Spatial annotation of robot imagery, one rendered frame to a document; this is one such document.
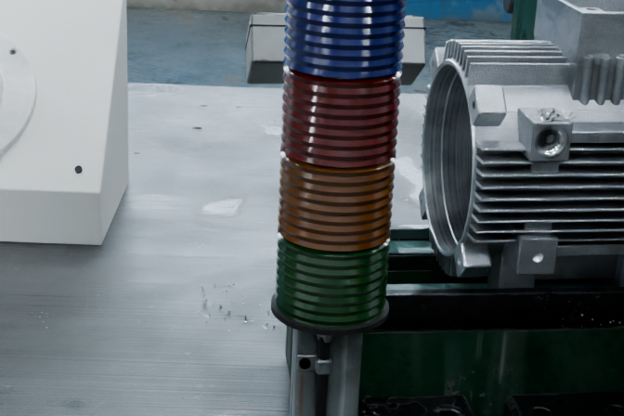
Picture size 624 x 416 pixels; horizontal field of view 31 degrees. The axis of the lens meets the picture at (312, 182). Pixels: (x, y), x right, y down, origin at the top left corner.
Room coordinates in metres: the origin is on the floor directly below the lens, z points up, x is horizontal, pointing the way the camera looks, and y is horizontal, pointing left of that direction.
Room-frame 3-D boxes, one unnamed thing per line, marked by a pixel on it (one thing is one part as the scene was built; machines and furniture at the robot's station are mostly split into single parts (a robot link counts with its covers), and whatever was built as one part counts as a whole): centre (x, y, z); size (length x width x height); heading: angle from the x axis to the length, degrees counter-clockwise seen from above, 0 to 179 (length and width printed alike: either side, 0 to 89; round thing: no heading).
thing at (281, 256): (0.56, -0.01, 1.05); 0.06 x 0.06 x 0.04
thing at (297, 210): (0.56, -0.01, 1.10); 0.06 x 0.06 x 0.04
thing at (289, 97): (0.56, -0.01, 1.14); 0.06 x 0.06 x 0.04
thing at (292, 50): (0.56, -0.01, 1.19); 0.06 x 0.06 x 0.04
